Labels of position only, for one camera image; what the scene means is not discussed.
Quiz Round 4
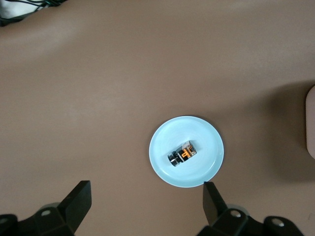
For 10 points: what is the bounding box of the orange and black switch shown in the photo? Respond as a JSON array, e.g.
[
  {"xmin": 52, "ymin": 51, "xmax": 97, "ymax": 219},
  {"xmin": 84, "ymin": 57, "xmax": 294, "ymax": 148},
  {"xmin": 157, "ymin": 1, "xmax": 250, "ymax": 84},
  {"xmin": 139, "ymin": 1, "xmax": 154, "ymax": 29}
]
[{"xmin": 168, "ymin": 139, "xmax": 198, "ymax": 169}]

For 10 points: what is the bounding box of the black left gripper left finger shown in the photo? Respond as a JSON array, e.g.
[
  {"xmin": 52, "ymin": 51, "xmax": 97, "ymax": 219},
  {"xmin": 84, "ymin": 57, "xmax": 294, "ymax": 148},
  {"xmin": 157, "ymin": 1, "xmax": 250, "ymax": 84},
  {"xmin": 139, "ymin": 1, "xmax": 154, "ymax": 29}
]
[{"xmin": 0, "ymin": 180, "xmax": 92, "ymax": 236}]

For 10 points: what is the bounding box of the white lidded storage box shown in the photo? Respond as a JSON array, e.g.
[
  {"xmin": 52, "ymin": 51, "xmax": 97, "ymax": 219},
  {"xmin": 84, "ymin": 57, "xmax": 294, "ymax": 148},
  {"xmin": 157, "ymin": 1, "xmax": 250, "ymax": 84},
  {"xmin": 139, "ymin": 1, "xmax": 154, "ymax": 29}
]
[{"xmin": 305, "ymin": 85, "xmax": 315, "ymax": 159}]

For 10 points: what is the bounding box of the light blue round plate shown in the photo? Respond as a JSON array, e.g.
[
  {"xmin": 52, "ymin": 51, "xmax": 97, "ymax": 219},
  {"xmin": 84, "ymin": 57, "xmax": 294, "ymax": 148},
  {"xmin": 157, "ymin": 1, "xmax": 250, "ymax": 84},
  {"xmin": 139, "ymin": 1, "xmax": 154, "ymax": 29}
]
[{"xmin": 148, "ymin": 116, "xmax": 225, "ymax": 189}]

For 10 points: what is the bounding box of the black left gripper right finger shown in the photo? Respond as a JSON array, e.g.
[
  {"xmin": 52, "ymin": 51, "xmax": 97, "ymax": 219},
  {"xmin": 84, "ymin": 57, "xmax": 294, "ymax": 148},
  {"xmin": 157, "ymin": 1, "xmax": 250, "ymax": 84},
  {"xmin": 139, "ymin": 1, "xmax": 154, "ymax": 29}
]
[{"xmin": 198, "ymin": 181, "xmax": 305, "ymax": 236}]

